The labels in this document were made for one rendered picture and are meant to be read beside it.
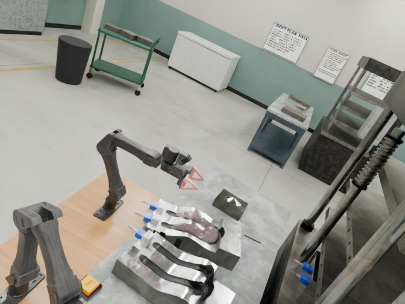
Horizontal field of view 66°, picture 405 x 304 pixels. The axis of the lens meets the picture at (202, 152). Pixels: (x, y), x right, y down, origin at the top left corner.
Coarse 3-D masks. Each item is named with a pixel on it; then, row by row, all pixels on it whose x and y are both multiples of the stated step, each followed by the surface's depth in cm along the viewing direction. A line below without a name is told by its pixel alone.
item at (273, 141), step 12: (288, 96) 648; (276, 108) 513; (288, 108) 515; (300, 108) 550; (312, 108) 637; (264, 120) 502; (276, 120) 494; (288, 120) 486; (300, 120) 499; (264, 132) 608; (276, 132) 639; (288, 132) 672; (300, 132) 486; (252, 144) 521; (264, 144) 550; (276, 144) 575; (288, 144) 602; (276, 156) 523; (288, 156) 505
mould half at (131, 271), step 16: (160, 240) 149; (128, 256) 133; (160, 256) 141; (176, 256) 145; (192, 256) 146; (112, 272) 134; (128, 272) 129; (144, 272) 130; (176, 272) 136; (192, 272) 135; (144, 288) 128; (160, 288) 126; (176, 288) 126; (224, 288) 143
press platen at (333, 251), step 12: (336, 228) 194; (324, 240) 180; (336, 240) 181; (324, 252) 166; (336, 252) 170; (324, 264) 157; (336, 264) 161; (324, 276) 149; (336, 276) 152; (324, 288) 141; (348, 300) 140
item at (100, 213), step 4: (120, 200) 175; (104, 204) 164; (108, 204) 162; (112, 204) 162; (116, 204) 170; (120, 204) 171; (100, 208) 163; (104, 208) 163; (108, 208) 163; (112, 208) 164; (116, 208) 168; (96, 212) 159; (100, 212) 160; (104, 212) 162; (108, 212) 163; (112, 212) 164; (96, 216) 158; (100, 216) 158; (104, 216) 159; (108, 216) 161; (104, 220) 158
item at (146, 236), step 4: (132, 228) 148; (140, 228) 148; (136, 232) 145; (140, 232) 146; (144, 232) 147; (148, 232) 146; (136, 236) 146; (140, 236) 145; (144, 236) 143; (148, 236) 144; (152, 236) 146; (144, 240) 144; (148, 240) 143
